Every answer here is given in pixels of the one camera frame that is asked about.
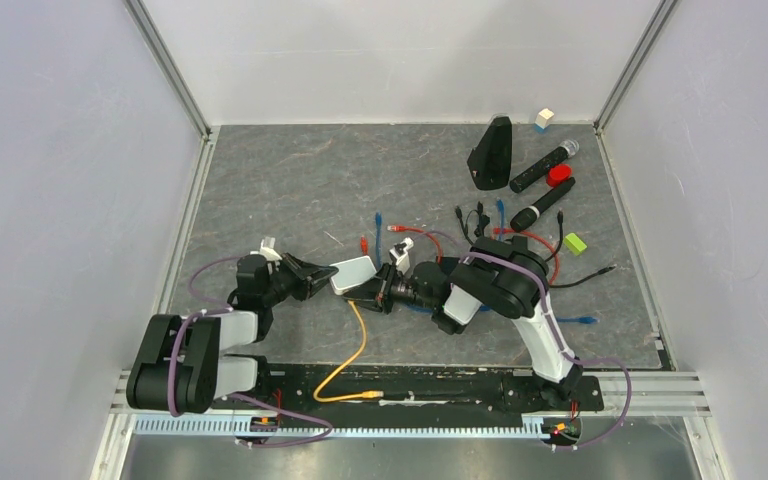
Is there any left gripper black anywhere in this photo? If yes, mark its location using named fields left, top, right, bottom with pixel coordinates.
left=260, top=250, right=334, bottom=306

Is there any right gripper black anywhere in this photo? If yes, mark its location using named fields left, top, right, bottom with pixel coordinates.
left=345, top=263, right=437, bottom=316

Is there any white network switch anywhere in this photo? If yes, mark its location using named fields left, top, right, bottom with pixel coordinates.
left=330, top=255, right=377, bottom=296

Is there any red ethernet cable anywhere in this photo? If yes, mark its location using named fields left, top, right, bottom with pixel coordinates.
left=358, top=225, right=445, bottom=263
left=488, top=227, right=562, bottom=287

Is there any yellow ethernet cable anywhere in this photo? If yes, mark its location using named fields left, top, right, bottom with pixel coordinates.
left=312, top=299, right=384, bottom=404

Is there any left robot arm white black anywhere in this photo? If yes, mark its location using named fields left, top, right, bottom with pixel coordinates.
left=125, top=253, right=339, bottom=417

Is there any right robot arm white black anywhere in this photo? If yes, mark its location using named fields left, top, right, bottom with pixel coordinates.
left=345, top=236, right=583, bottom=408

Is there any black microphone lower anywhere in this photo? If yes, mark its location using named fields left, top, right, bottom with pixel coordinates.
left=509, top=177, right=576, bottom=232

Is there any black wedge shaped stand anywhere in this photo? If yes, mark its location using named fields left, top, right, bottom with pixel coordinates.
left=467, top=115, right=513, bottom=191

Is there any green block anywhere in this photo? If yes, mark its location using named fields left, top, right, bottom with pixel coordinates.
left=563, top=232, right=588, bottom=256

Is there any red round cap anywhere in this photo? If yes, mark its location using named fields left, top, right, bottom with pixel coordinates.
left=546, top=164, right=572, bottom=188

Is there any black microphone silver head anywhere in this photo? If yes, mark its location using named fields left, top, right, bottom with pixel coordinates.
left=509, top=139, right=579, bottom=193

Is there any white blue block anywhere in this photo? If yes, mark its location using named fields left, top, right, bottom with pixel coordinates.
left=534, top=108, right=555, bottom=133

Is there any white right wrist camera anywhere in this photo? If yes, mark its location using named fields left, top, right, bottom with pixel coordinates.
left=389, top=237, right=414, bottom=274

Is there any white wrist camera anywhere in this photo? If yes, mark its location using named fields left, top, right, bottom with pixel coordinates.
left=389, top=237, right=414, bottom=274
left=257, top=237, right=282, bottom=262

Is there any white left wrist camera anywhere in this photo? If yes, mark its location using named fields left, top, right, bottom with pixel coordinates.
left=257, top=237, right=282, bottom=262

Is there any thin black adapter cord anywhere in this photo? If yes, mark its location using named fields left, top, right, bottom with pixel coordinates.
left=454, top=201, right=498, bottom=246

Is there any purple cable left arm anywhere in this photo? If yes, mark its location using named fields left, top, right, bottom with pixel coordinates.
left=166, top=255, right=334, bottom=452

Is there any aluminium frame rail front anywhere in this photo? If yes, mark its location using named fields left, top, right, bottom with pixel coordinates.
left=111, top=364, right=710, bottom=438

